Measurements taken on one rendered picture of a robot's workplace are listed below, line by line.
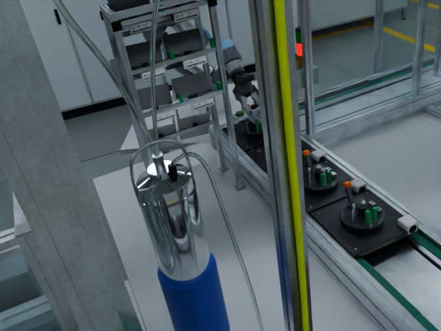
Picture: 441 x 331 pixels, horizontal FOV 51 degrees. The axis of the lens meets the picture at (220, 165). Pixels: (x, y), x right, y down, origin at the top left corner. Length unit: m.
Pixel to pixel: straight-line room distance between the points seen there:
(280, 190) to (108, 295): 0.33
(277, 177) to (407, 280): 0.77
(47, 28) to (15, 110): 4.28
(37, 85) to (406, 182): 1.56
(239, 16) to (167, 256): 4.19
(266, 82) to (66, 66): 4.34
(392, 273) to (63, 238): 1.03
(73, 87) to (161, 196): 4.08
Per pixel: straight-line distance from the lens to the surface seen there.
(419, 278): 1.47
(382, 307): 1.33
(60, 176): 0.65
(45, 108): 0.60
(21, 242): 0.79
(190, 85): 1.71
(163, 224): 1.05
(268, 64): 0.68
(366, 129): 2.23
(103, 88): 5.05
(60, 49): 4.92
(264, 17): 0.66
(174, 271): 1.15
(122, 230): 1.86
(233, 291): 1.51
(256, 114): 2.03
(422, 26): 2.25
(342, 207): 1.60
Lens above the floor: 1.98
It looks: 32 degrees down
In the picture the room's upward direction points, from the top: 10 degrees counter-clockwise
